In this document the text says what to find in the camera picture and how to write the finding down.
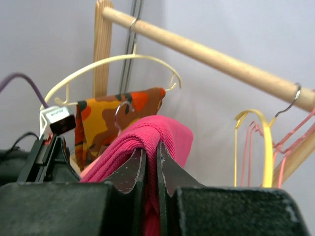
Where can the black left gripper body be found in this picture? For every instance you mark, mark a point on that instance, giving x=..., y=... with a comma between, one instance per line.
x=48, y=160

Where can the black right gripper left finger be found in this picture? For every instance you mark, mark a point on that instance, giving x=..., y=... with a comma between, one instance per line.
x=113, y=207

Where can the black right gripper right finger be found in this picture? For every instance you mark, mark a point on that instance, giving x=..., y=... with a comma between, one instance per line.
x=189, y=208

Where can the magenta pink trousers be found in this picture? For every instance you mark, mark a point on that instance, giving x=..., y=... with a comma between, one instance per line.
x=146, y=133

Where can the yellow plastic hanger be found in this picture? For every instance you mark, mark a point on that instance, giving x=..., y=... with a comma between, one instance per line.
x=253, y=144

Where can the orange camouflage garment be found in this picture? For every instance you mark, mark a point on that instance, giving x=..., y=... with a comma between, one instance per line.
x=146, y=102

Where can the wooden clothes rack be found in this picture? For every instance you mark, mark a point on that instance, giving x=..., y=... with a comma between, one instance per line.
x=246, y=73

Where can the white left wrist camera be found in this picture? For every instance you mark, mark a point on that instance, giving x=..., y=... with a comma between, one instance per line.
x=56, y=120

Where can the pink wire hanger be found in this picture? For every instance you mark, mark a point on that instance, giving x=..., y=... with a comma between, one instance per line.
x=279, y=163

